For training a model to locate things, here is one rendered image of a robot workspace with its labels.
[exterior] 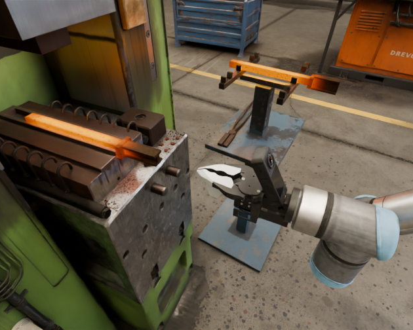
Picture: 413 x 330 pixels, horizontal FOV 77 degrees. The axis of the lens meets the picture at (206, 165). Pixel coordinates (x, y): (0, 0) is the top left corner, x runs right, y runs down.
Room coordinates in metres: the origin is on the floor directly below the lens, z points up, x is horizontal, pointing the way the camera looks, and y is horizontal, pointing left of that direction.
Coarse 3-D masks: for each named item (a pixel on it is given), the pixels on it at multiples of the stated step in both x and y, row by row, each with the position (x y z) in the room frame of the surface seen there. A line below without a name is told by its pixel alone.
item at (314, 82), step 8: (232, 64) 0.99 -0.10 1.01; (240, 64) 0.97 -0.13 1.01; (248, 64) 0.97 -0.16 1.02; (256, 64) 0.97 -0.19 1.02; (256, 72) 0.94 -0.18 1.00; (264, 72) 0.92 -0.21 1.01; (272, 72) 0.90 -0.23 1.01; (280, 72) 0.89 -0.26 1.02; (288, 72) 0.89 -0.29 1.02; (288, 80) 0.87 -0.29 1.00; (304, 80) 0.84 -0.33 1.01; (312, 80) 0.82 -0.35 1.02; (320, 80) 0.82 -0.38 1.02; (328, 80) 0.80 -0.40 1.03; (336, 80) 0.80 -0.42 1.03; (312, 88) 0.83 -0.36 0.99; (320, 88) 0.82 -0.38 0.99; (328, 88) 0.81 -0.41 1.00; (336, 88) 0.79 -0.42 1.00
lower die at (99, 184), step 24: (0, 120) 0.62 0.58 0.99; (24, 120) 0.60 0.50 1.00; (72, 120) 0.62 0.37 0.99; (96, 120) 0.62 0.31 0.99; (0, 144) 0.52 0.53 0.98; (24, 144) 0.52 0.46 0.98; (48, 144) 0.51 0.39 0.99; (72, 144) 0.51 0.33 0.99; (96, 144) 0.50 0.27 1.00; (24, 168) 0.47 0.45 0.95; (48, 168) 0.43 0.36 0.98; (96, 168) 0.43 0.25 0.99; (120, 168) 0.47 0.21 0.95; (96, 192) 0.39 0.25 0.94
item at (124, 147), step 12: (36, 120) 0.59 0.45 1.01; (48, 120) 0.59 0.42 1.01; (60, 120) 0.59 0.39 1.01; (72, 132) 0.54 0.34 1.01; (84, 132) 0.54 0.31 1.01; (96, 132) 0.54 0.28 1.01; (108, 144) 0.49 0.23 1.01; (120, 144) 0.48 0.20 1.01; (132, 144) 0.48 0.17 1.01; (120, 156) 0.47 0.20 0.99; (132, 156) 0.47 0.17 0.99; (144, 156) 0.46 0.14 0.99; (156, 156) 0.44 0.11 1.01
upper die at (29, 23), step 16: (0, 0) 0.38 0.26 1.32; (16, 0) 0.39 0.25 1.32; (32, 0) 0.41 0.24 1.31; (48, 0) 0.44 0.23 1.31; (64, 0) 0.46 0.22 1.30; (80, 0) 0.49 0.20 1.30; (96, 0) 0.52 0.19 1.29; (112, 0) 0.56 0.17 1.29; (0, 16) 0.39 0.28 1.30; (16, 16) 0.39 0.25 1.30; (32, 16) 0.41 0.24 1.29; (48, 16) 0.43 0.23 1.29; (64, 16) 0.45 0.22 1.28; (80, 16) 0.48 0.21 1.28; (96, 16) 0.51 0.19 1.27; (0, 32) 0.40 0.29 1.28; (16, 32) 0.38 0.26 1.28; (32, 32) 0.40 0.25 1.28; (48, 32) 0.42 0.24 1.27
